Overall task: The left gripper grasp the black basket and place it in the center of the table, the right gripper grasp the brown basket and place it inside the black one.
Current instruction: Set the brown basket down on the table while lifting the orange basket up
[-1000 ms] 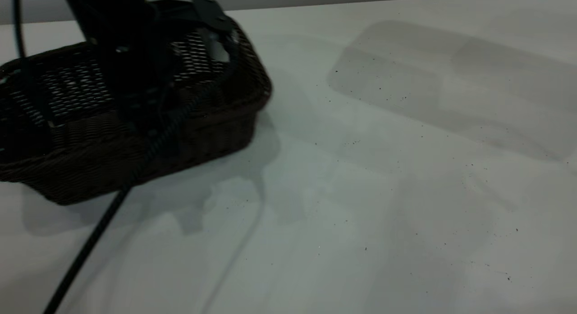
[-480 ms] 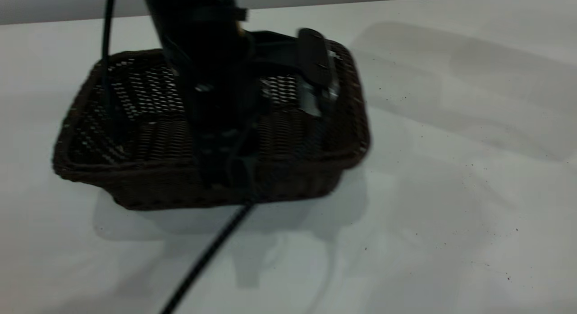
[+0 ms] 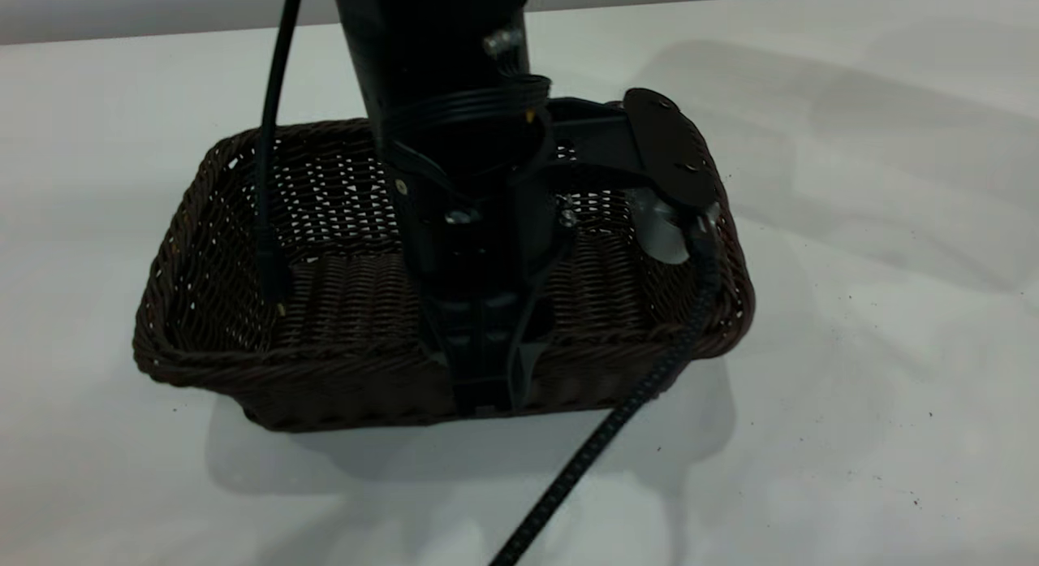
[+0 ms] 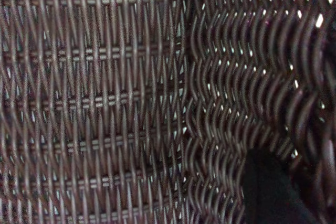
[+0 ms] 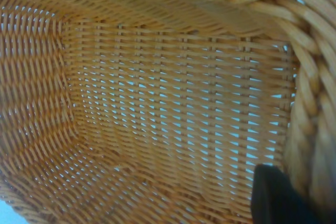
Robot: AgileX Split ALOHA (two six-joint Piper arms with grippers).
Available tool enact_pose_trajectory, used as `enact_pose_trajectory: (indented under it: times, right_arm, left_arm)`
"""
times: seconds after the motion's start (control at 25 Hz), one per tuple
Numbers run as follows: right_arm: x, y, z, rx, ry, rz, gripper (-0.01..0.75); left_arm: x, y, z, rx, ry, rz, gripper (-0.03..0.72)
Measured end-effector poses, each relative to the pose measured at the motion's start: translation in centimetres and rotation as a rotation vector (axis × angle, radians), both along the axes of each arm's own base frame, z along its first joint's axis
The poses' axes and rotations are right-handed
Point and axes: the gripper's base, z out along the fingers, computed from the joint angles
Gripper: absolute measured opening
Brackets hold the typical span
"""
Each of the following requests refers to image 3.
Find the black woven wicker basket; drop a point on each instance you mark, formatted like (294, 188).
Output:
(349, 306)

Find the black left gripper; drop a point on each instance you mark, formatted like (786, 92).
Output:
(479, 233)

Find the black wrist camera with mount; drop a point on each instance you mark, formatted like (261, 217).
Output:
(666, 144)

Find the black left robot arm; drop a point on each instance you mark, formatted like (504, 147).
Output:
(422, 38)

